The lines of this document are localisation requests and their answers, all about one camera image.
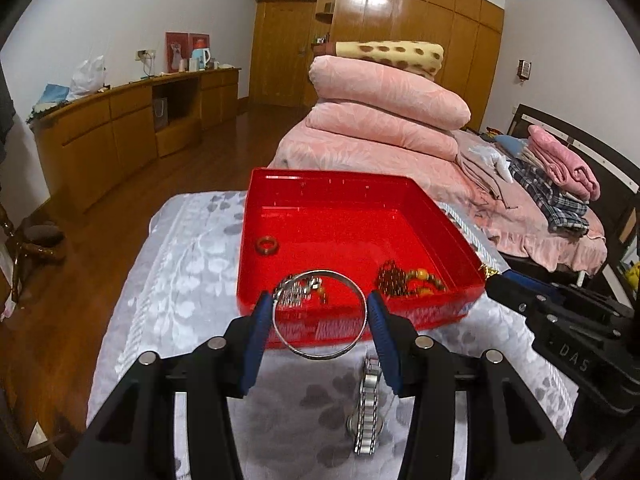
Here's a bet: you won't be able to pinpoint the yellow spotted blanket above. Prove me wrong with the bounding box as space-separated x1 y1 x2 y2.
313 40 445 81

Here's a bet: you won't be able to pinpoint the long wooden dresser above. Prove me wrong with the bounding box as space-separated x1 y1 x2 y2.
31 67 241 213

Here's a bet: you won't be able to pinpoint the wooden wardrobe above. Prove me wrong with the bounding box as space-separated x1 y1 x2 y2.
244 0 506 131

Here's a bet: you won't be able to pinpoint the brown bead necklace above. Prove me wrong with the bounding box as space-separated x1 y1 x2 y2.
376 260 409 296

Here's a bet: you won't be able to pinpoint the dark bed headboard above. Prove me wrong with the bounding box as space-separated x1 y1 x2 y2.
510 104 640 281

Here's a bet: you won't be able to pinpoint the thin silver bangle with charms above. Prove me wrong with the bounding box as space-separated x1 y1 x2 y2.
271 270 369 360

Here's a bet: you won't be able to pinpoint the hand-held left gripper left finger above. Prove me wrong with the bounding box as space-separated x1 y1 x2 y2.
60 290 275 480

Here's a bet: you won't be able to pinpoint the white cloth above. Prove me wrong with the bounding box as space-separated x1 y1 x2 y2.
470 145 514 184

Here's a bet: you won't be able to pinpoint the blue cloth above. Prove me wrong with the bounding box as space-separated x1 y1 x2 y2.
27 84 71 120

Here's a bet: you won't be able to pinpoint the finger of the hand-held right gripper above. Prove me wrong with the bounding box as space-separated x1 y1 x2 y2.
486 269 553 323

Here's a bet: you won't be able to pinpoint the dusty pink garment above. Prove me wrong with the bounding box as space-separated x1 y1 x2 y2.
452 130 517 212

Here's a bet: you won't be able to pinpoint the folded plaid clothes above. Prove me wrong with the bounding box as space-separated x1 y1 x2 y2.
510 157 591 235

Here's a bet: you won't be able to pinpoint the blue pillow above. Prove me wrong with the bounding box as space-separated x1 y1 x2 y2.
495 134 532 157

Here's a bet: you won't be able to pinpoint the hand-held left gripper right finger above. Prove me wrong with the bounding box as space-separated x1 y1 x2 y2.
367 290 576 480

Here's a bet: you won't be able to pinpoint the red plastic tray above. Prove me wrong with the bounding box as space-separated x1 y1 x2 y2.
235 167 487 352

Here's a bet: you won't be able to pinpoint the white plastic bag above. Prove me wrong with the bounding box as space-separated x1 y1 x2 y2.
67 55 107 101

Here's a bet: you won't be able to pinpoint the folded pink blanket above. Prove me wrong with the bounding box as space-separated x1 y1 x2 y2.
527 125 601 202

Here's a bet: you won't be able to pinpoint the metal link wristwatch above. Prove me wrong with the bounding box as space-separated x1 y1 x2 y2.
346 352 386 457

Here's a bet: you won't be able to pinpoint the folded pink quilt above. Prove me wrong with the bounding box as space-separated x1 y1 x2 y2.
308 55 472 131
304 102 460 163

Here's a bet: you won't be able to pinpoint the wooden bead bracelet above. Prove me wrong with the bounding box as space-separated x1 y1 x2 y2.
405 269 449 297

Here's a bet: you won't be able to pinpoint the grey leaf-pattern blanket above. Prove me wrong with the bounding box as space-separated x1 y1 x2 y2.
86 190 583 480

